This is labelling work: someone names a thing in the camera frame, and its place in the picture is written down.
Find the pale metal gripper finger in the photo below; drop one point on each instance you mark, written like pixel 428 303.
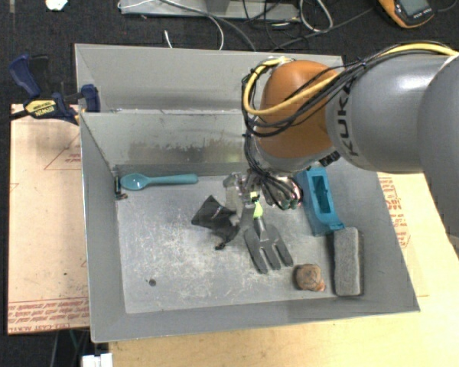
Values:
pixel 246 218
pixel 232 200

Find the black cloth pouch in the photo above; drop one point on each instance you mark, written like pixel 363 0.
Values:
pixel 214 220

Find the blue plastic open box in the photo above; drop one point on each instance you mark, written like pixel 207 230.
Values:
pixel 327 218

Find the brown round stone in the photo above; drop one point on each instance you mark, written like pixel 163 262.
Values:
pixel 309 277

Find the grey metal bin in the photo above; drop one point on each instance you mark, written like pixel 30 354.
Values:
pixel 176 273

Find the teal plastic spoon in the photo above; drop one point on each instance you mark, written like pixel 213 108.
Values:
pixel 137 182

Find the grey flat sponge block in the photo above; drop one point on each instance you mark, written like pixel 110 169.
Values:
pixel 347 262

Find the brown cardboard board red print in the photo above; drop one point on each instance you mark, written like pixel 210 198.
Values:
pixel 42 224

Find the black cylinder on white bracket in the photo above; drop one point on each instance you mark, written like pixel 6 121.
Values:
pixel 329 158

